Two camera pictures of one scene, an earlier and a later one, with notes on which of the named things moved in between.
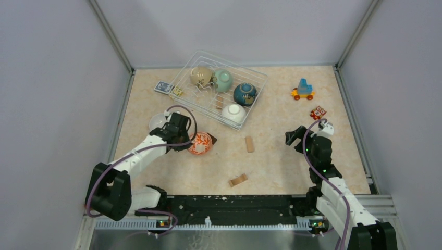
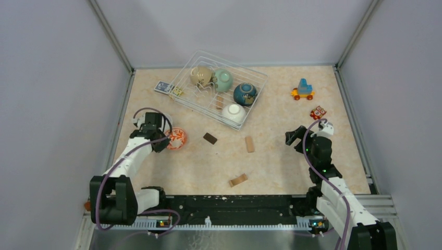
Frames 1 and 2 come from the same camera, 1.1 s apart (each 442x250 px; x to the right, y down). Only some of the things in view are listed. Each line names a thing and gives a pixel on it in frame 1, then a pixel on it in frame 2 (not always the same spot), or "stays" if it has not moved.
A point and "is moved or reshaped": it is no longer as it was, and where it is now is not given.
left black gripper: x=182 y=147 → x=159 y=147
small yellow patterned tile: x=178 y=91 stays
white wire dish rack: x=221 y=89 stays
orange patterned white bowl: x=201 y=144 is moved or reshaped
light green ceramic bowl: x=224 y=79 stays
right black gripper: x=292 y=136 stays
